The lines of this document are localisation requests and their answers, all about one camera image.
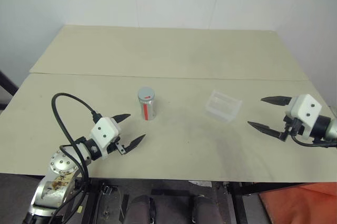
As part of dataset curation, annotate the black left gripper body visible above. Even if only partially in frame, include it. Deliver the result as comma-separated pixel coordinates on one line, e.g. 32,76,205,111
106,140,127,155

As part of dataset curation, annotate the dark rounded shape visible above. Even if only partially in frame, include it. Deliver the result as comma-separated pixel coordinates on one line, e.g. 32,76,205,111
125,194,159,224

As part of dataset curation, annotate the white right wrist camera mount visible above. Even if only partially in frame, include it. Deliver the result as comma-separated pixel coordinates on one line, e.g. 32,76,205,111
285,93,323,140

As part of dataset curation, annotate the black table frame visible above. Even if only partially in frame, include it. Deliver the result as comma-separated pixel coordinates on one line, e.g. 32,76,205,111
78,178,266,224

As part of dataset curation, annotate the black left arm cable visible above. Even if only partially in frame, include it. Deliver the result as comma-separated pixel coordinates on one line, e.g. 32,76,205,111
48,92,103,224

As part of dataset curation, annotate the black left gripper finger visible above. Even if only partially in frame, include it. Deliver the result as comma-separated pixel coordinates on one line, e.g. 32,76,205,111
124,133,147,154
110,113,132,125

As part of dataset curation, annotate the orange sheet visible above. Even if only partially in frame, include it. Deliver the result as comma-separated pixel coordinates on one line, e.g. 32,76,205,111
257,181,337,224

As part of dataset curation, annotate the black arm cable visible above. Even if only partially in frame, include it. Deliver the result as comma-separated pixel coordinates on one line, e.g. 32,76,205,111
48,92,103,224
291,133,337,149

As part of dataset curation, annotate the grey bottle cap red mark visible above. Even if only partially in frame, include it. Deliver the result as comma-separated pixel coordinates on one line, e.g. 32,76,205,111
137,86,155,103

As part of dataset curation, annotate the silver can red stripe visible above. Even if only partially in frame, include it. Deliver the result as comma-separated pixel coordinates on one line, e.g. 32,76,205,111
137,96,156,122

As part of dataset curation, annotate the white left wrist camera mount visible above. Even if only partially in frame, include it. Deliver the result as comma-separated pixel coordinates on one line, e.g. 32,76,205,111
89,117,122,160

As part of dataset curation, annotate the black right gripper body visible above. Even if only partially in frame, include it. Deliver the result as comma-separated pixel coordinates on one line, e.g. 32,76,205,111
279,115,304,143

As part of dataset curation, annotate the clear plastic container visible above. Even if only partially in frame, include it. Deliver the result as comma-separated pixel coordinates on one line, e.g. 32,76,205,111
204,89,243,123

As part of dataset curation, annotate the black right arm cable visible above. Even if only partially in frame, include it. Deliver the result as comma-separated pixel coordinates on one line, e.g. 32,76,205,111
291,133,337,149

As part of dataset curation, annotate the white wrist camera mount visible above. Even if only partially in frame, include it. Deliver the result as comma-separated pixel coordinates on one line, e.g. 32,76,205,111
285,93,323,140
89,117,122,160

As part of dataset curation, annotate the beige table cover sheet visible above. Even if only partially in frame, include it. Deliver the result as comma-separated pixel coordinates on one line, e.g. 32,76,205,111
0,73,337,184
28,24,310,82

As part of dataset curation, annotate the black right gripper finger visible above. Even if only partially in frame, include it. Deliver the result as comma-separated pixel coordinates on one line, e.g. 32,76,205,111
247,121,284,140
260,96,292,107

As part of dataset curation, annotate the black slanted bar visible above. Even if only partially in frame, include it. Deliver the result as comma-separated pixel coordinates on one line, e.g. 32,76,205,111
0,70,19,111

